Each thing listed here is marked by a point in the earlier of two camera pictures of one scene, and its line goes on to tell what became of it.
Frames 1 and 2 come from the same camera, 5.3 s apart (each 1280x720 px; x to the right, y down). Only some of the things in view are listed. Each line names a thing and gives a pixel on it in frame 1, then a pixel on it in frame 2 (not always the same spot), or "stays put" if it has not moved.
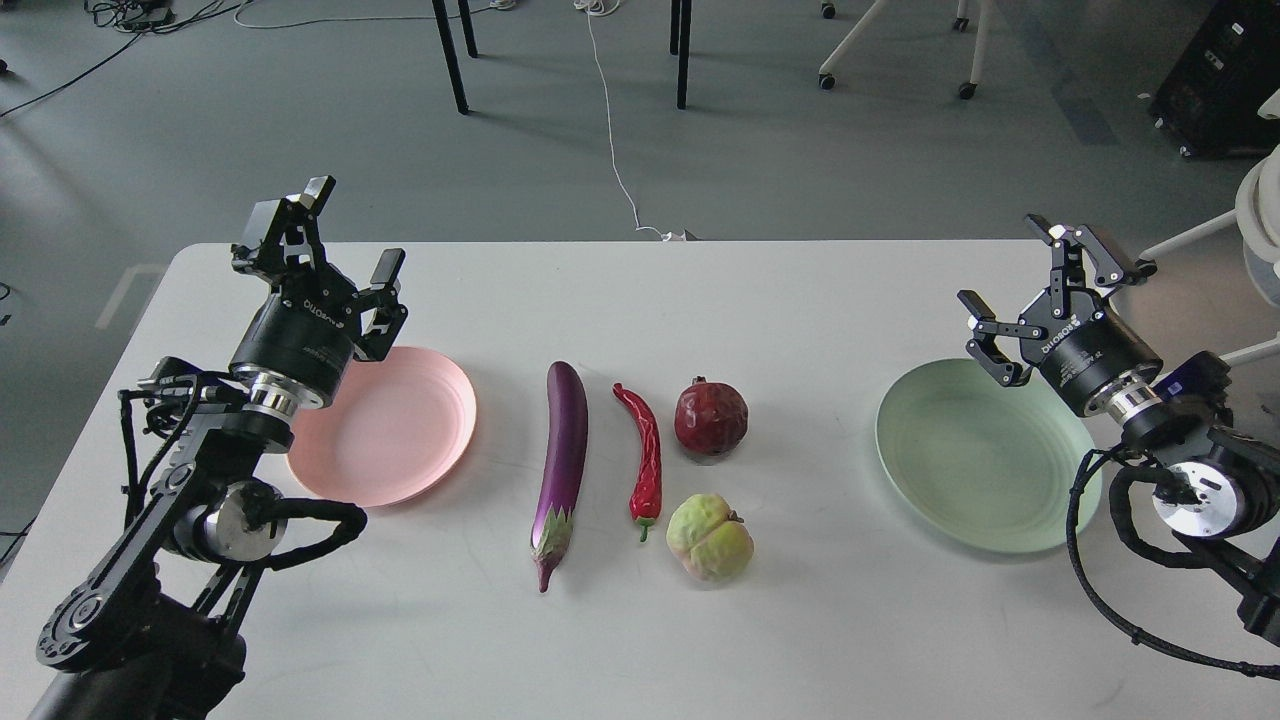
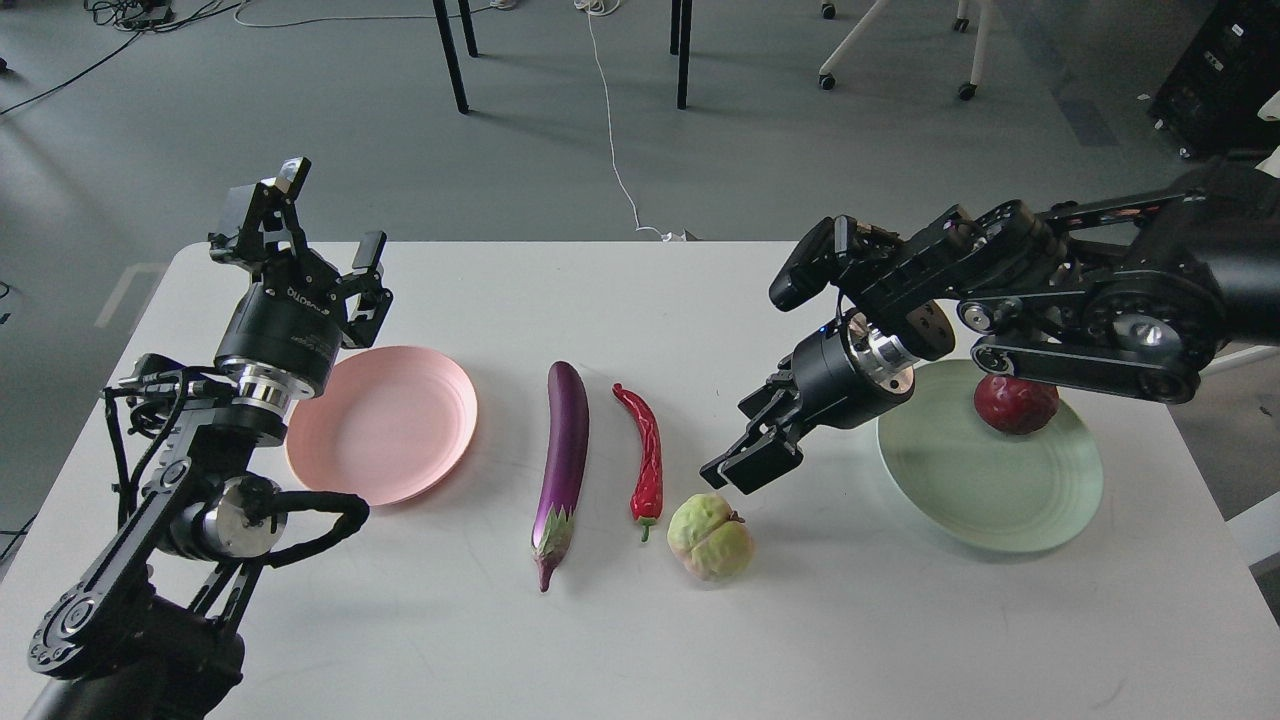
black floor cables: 137,18 stays put
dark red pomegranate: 711,418 to 1015,406
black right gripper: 1079,347 to 843,375
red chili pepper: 646,497 stays put
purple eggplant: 566,453 stays put
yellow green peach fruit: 708,539 stays put
